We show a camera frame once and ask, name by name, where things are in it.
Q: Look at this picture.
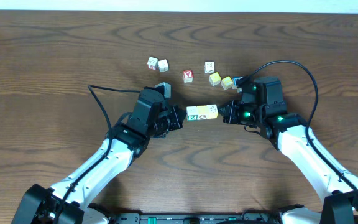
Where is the red M letter block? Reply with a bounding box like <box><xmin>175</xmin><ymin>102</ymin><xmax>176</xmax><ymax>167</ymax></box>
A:
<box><xmin>186</xmin><ymin>106</ymin><xmax>198</xmax><ymax>121</ymax></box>

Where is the green picture block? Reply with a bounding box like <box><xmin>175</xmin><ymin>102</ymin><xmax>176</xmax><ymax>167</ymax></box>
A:
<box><xmin>206</xmin><ymin>105</ymin><xmax>219</xmax><ymax>119</ymax></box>

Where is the cream picture block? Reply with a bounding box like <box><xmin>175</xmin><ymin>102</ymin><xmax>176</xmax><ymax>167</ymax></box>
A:
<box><xmin>196</xmin><ymin>105</ymin><xmax>208</xmax><ymax>120</ymax></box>

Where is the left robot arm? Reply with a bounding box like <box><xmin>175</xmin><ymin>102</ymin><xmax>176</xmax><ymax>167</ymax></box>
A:
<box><xmin>12</xmin><ymin>83</ymin><xmax>186</xmax><ymax>223</ymax></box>

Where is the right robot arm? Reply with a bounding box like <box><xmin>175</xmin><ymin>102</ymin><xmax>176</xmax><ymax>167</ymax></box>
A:
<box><xmin>218</xmin><ymin>77</ymin><xmax>358</xmax><ymax>223</ymax></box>

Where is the blue picture block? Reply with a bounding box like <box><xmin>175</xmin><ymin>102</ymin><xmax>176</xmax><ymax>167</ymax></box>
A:
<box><xmin>232</xmin><ymin>77</ymin><xmax>242</xmax><ymax>93</ymax></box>

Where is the yellow block right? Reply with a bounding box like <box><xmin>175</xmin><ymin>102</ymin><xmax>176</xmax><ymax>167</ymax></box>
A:
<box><xmin>221</xmin><ymin>76</ymin><xmax>234</xmax><ymax>90</ymax></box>

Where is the yellow block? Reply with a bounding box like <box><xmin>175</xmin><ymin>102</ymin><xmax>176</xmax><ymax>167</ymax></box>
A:
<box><xmin>221</xmin><ymin>76</ymin><xmax>234</xmax><ymax>90</ymax></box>
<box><xmin>209</xmin><ymin>72</ymin><xmax>221</xmax><ymax>86</ymax></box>

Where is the yellow block left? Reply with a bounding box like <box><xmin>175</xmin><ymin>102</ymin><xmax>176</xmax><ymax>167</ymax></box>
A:
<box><xmin>209</xmin><ymin>72</ymin><xmax>221</xmax><ymax>86</ymax></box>

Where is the red A letter block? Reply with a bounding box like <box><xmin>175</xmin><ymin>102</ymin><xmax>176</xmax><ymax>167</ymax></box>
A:
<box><xmin>182</xmin><ymin>70</ymin><xmax>193</xmax><ymax>83</ymax></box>

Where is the white B letter block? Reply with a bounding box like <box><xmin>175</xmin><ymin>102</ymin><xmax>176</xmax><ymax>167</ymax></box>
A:
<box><xmin>204</xmin><ymin>62</ymin><xmax>215</xmax><ymax>74</ymax></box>

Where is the white block red side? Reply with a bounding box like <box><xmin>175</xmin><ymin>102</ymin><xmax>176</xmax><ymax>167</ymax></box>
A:
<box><xmin>147</xmin><ymin>57</ymin><xmax>158</xmax><ymax>70</ymax></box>

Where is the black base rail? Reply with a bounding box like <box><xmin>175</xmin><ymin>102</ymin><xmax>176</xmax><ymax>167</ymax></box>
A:
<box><xmin>88</xmin><ymin>212</ymin><xmax>304</xmax><ymax>224</ymax></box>

